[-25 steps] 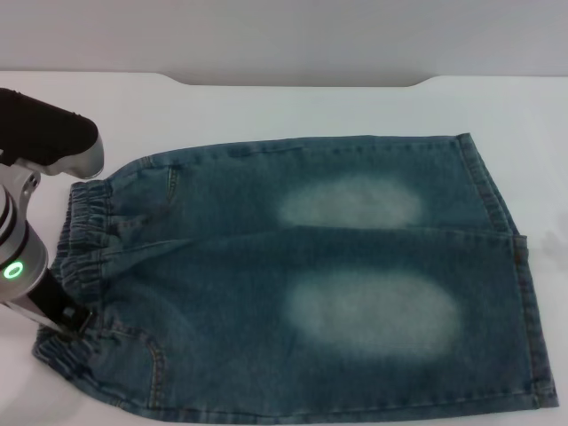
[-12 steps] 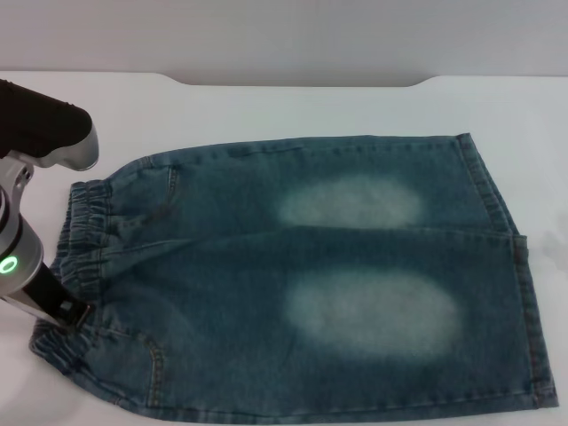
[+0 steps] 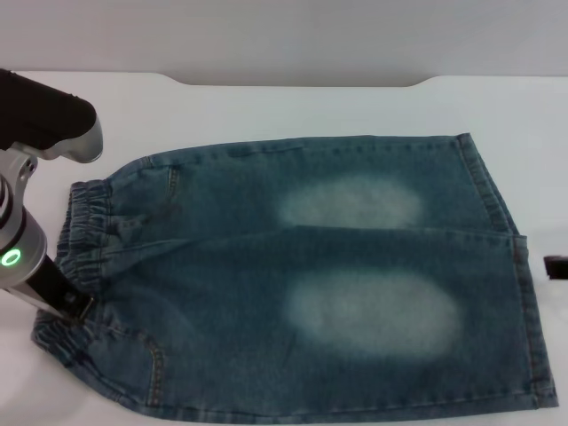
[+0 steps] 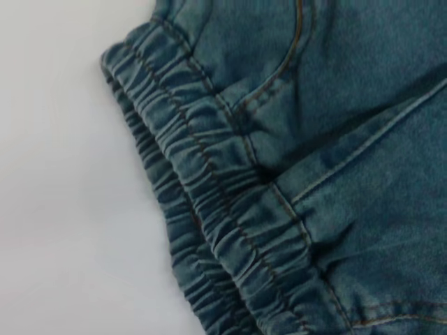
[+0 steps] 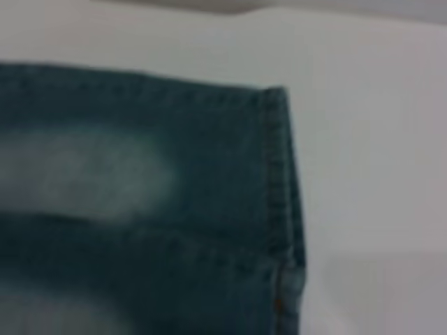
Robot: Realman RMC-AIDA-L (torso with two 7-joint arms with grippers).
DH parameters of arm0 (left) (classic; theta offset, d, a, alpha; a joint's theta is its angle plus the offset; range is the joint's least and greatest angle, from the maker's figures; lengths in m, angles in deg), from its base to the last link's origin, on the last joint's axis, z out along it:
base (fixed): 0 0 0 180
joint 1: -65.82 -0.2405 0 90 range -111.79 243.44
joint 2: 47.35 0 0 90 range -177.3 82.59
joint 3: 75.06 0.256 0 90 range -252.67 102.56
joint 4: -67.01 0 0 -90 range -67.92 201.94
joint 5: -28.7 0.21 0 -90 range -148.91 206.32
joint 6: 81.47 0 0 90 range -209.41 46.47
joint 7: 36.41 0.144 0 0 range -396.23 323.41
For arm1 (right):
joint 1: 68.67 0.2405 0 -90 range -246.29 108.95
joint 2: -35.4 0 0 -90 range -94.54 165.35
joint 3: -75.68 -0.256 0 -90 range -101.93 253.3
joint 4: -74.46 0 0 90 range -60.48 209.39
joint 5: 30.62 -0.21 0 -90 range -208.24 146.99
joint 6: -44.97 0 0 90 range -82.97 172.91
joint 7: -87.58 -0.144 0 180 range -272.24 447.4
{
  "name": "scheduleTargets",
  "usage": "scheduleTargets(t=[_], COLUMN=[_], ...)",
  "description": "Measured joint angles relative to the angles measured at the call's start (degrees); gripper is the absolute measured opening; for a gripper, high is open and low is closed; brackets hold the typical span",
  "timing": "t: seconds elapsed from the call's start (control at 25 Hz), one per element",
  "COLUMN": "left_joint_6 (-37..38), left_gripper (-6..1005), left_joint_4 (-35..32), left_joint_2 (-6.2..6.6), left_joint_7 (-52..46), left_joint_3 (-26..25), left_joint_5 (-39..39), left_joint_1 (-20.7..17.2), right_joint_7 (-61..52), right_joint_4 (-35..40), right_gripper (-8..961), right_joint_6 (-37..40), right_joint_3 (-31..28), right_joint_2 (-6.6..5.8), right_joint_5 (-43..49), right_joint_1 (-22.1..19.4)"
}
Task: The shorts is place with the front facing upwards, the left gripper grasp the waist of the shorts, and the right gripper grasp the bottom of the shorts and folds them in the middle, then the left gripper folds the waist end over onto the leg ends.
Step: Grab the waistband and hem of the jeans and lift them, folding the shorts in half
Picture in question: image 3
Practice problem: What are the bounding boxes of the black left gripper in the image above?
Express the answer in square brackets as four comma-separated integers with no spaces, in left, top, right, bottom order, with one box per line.
[26,255,96,325]

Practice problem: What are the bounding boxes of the blue denim shorts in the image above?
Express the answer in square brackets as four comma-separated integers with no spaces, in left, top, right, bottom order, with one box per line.
[29,131,559,412]

